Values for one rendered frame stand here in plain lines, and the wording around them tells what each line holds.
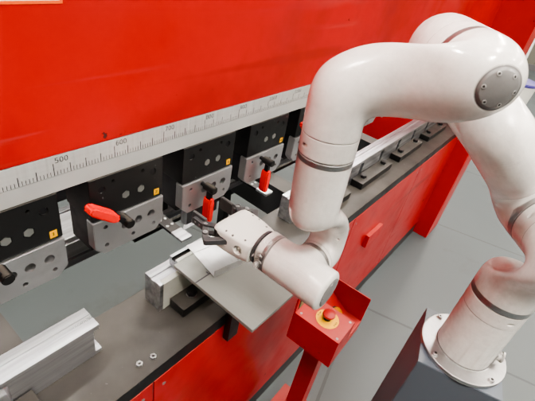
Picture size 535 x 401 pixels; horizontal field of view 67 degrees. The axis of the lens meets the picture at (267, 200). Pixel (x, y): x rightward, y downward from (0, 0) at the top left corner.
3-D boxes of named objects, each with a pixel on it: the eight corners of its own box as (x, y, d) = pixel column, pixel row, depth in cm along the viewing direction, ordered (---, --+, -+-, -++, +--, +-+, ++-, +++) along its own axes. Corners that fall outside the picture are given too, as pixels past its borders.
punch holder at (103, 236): (96, 258, 74) (88, 183, 64) (71, 234, 77) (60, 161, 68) (162, 225, 84) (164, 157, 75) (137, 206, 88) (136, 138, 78)
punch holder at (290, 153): (289, 163, 115) (302, 109, 106) (267, 150, 119) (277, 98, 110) (318, 149, 126) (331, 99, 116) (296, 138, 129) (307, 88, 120)
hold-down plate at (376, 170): (361, 190, 169) (362, 184, 167) (349, 184, 171) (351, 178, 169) (390, 169, 190) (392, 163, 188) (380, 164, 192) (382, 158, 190)
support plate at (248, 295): (251, 332, 88) (252, 330, 87) (173, 267, 100) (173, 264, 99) (298, 291, 101) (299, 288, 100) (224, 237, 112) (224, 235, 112)
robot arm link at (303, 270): (294, 229, 82) (264, 250, 76) (349, 264, 76) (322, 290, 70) (286, 258, 87) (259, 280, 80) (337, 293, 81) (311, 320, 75)
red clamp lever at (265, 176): (264, 194, 104) (271, 161, 98) (252, 187, 106) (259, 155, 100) (269, 192, 105) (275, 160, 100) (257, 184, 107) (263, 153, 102)
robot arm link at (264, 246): (256, 281, 80) (245, 273, 81) (283, 261, 86) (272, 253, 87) (263, 250, 75) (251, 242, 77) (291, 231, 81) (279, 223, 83)
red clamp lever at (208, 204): (208, 225, 90) (212, 189, 85) (196, 216, 92) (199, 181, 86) (214, 222, 91) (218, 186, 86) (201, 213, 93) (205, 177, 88)
